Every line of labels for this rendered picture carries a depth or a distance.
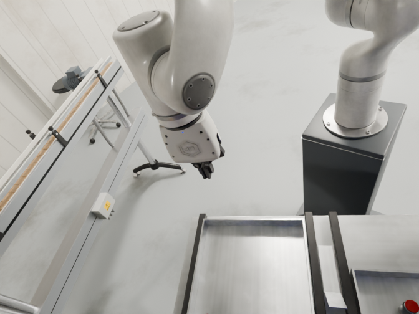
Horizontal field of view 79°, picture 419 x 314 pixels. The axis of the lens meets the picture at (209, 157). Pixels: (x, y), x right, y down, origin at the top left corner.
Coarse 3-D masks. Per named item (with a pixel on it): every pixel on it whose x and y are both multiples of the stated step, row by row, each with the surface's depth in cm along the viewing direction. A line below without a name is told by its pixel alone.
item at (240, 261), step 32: (224, 224) 70; (256, 224) 67; (288, 224) 65; (224, 256) 64; (256, 256) 62; (288, 256) 60; (192, 288) 58; (224, 288) 59; (256, 288) 58; (288, 288) 56
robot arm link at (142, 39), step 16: (144, 16) 34; (160, 16) 33; (128, 32) 32; (144, 32) 31; (160, 32) 32; (128, 48) 32; (144, 48) 32; (160, 48) 33; (128, 64) 35; (144, 64) 34; (144, 80) 35; (144, 96) 40; (160, 112) 40; (176, 112) 40
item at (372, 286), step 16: (352, 272) 52; (368, 272) 52; (384, 272) 51; (400, 272) 50; (416, 272) 49; (368, 288) 52; (384, 288) 51; (400, 288) 50; (416, 288) 50; (368, 304) 50; (384, 304) 50; (400, 304) 49
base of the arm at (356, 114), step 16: (336, 96) 80; (352, 96) 74; (368, 96) 72; (336, 112) 83; (352, 112) 77; (368, 112) 76; (384, 112) 83; (336, 128) 84; (352, 128) 82; (368, 128) 80
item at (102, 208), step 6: (102, 198) 139; (108, 198) 142; (96, 204) 137; (102, 204) 137; (108, 204) 141; (96, 210) 134; (102, 210) 136; (108, 210) 141; (102, 216) 138; (108, 216) 141
